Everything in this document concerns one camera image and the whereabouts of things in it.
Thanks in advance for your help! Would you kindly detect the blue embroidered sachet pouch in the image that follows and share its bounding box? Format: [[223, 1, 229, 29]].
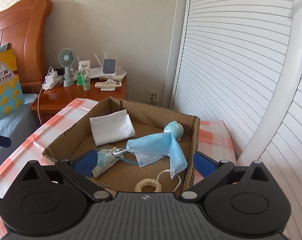
[[91, 147, 138, 178]]

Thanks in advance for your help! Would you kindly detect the blue white plush toy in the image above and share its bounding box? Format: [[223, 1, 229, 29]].
[[163, 120, 184, 141]]

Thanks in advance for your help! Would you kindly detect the cream hair scrunchie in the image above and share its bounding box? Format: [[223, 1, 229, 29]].
[[135, 178, 162, 192]]

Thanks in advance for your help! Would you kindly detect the blue surgical face mask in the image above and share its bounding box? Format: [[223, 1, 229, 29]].
[[112, 132, 187, 178]]

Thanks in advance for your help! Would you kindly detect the pink checkered tablecloth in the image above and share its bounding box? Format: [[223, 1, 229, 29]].
[[0, 97, 237, 239]]

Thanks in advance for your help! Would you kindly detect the yellow blue snack bag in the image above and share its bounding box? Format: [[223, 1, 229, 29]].
[[0, 49, 24, 119]]

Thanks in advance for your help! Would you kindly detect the folded white towel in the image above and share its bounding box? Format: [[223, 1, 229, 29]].
[[90, 109, 136, 146]]

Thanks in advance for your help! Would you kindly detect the brown cardboard box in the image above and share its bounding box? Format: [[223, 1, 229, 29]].
[[42, 96, 201, 197]]

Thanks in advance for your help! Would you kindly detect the white power strip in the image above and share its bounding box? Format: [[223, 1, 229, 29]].
[[42, 71, 62, 90]]

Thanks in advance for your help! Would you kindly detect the wooden nightstand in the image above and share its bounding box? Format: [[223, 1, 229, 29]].
[[31, 77, 127, 124]]

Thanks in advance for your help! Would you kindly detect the white remote control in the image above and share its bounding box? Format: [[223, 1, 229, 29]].
[[95, 81, 122, 89]]

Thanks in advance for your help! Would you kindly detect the green bottle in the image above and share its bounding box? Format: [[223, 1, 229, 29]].
[[82, 69, 90, 91]]

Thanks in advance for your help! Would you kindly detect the mint green desk fan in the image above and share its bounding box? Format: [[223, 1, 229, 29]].
[[58, 48, 75, 87]]

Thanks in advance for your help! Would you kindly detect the white cream tube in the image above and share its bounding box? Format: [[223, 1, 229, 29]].
[[79, 60, 91, 75]]

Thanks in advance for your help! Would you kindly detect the phone on white stand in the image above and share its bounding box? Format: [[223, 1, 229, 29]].
[[102, 59, 116, 81]]

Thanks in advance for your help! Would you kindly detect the wooden headboard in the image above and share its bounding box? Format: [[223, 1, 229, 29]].
[[0, 0, 53, 94]]

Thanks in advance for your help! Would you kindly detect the white louvered closet door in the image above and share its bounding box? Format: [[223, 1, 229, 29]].
[[171, 0, 302, 239]]

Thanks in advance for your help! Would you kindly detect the white charging cable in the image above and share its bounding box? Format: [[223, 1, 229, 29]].
[[37, 65, 53, 126]]

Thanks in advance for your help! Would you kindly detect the white wall socket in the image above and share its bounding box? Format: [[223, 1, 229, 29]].
[[147, 91, 160, 103]]

